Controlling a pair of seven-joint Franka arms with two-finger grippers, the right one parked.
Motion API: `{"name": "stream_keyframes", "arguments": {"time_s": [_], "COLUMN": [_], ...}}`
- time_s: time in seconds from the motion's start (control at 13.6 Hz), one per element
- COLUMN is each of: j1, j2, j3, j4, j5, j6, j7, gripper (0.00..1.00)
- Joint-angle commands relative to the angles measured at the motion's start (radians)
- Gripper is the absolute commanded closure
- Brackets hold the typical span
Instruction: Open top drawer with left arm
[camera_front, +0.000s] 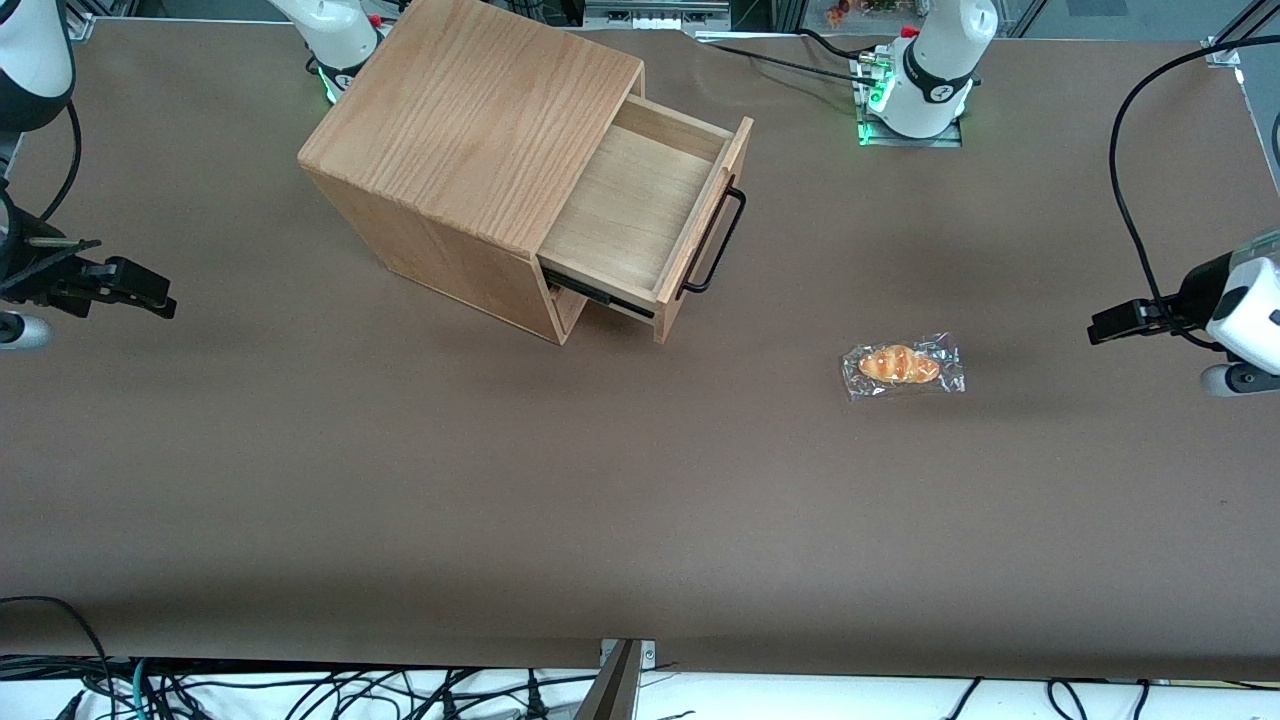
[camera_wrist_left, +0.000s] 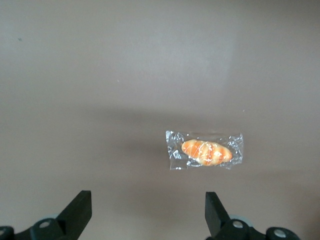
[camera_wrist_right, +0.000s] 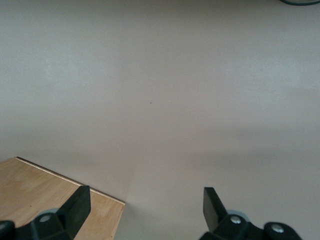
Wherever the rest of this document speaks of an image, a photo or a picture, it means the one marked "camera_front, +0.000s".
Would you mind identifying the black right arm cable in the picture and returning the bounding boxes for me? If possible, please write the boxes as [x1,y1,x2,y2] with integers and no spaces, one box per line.
[0,98,83,263]

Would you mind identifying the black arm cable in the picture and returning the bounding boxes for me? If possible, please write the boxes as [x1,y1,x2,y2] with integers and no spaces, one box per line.
[0,98,83,263]
[1110,35,1280,353]

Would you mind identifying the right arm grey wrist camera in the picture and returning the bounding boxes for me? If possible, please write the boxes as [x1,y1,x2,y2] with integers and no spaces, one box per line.
[0,312,52,351]

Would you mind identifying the brown table cover sheet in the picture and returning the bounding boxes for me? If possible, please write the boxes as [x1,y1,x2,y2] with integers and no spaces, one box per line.
[0,18,1280,683]

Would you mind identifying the bread roll in clear wrapper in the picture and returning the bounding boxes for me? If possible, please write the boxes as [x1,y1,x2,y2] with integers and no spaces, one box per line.
[840,332,967,403]

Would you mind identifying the grey device box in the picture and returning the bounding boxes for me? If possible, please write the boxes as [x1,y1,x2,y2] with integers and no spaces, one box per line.
[583,0,733,31]

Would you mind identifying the wooden drawer cabinet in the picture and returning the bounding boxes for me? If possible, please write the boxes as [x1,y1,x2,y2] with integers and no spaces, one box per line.
[297,0,647,346]

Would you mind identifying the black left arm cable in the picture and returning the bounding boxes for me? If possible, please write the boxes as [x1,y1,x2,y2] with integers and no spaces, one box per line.
[1110,35,1280,353]

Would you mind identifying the aluminium frame profile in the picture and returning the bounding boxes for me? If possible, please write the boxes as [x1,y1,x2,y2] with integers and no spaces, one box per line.
[1203,0,1280,69]
[60,0,136,41]

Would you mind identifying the wooden drawer with black handle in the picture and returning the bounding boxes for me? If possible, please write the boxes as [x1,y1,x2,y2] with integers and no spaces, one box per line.
[538,95,754,344]

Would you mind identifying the dark tapered bar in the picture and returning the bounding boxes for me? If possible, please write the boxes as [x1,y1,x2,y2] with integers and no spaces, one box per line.
[572,640,643,720]

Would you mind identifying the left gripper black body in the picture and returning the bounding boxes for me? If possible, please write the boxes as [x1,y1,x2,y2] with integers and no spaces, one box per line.
[1172,254,1233,331]

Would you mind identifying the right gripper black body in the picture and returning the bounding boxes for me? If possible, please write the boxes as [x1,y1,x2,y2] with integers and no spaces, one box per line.
[0,258,63,303]

